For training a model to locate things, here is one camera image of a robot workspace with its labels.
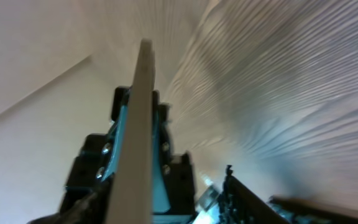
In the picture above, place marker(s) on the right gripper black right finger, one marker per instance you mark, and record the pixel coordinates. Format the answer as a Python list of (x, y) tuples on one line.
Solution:
[(173, 182)]

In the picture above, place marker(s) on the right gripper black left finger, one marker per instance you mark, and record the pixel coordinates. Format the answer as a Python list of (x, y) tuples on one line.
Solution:
[(89, 182)]

